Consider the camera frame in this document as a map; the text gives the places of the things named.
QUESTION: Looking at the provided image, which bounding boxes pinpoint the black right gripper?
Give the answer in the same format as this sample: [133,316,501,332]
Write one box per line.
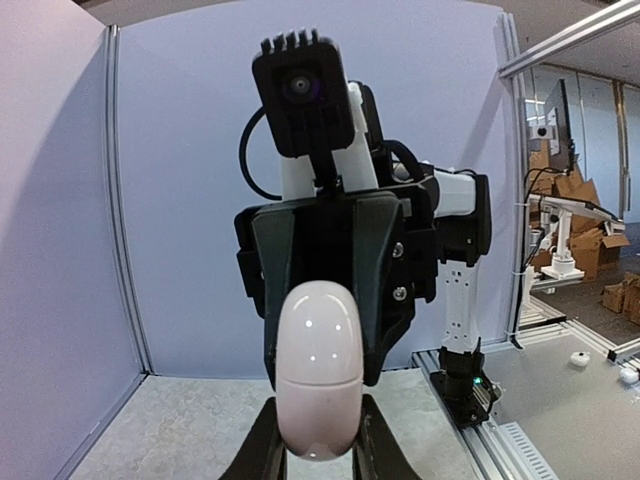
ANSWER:
[234,189,441,391]

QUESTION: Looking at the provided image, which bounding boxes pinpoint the aluminium front rail base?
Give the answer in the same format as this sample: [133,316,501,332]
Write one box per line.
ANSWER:
[412,344,556,480]

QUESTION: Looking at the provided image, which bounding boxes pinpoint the cardboard boxes pile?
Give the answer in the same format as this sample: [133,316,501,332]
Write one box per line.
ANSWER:
[520,146,630,326]

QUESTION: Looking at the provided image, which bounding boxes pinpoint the pink white earbud charging case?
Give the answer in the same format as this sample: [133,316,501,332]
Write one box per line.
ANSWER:
[275,280,364,462]

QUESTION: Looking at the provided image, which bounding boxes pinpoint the aluminium corner post left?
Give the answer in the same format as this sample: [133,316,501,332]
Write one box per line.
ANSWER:
[105,25,154,375]

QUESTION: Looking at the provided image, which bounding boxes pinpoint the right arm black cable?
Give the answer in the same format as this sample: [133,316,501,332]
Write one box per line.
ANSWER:
[238,104,281,201]

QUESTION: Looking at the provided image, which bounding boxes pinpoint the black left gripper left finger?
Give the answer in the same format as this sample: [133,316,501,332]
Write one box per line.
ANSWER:
[219,397,287,480]

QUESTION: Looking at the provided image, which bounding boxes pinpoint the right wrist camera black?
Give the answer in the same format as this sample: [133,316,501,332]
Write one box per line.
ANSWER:
[249,27,379,201]

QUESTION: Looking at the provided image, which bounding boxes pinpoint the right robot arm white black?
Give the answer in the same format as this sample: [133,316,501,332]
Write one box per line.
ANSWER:
[234,140,491,428]

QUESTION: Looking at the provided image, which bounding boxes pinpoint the white case on far table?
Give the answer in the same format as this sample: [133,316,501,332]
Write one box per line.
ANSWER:
[570,351,591,368]

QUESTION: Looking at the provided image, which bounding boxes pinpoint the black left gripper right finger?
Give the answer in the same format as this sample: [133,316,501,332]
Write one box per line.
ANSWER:
[352,394,420,480]

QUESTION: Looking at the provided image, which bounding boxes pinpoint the aluminium corner post right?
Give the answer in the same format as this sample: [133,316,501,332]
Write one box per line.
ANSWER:
[498,12,528,350]

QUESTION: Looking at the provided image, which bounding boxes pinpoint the overhead aluminium frame beam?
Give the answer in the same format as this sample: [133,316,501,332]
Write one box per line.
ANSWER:
[499,0,639,79]

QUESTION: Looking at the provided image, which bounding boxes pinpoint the aluminium corner post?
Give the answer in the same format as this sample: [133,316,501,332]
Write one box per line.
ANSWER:
[498,12,528,350]
[105,25,154,375]

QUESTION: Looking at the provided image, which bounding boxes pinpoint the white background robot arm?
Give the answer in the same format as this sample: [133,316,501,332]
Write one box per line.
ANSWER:
[528,193,626,282]

